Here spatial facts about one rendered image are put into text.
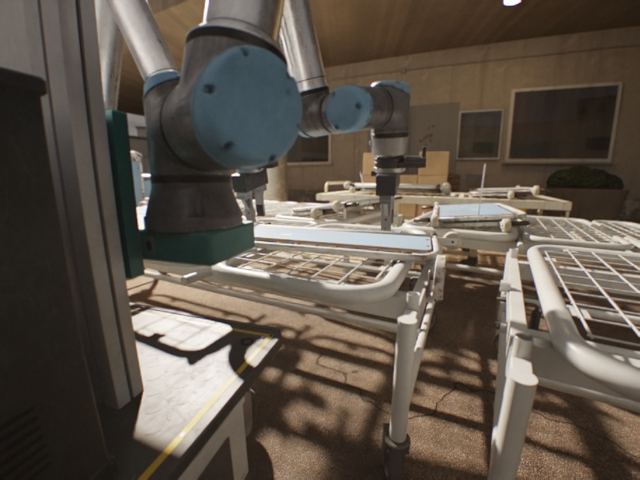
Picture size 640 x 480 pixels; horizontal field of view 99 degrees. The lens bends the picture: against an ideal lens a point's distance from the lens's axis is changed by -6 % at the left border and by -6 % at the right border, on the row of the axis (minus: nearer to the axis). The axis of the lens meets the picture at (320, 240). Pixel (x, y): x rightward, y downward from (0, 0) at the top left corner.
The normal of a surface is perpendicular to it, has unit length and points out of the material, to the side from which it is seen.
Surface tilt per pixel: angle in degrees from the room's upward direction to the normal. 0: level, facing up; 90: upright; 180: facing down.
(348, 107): 100
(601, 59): 90
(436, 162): 90
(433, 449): 0
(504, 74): 90
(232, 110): 95
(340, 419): 0
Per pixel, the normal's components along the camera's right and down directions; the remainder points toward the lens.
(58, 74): -0.29, 0.19
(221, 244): 0.96, 0.06
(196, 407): 0.00, -0.98
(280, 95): 0.67, 0.23
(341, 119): -0.66, 0.32
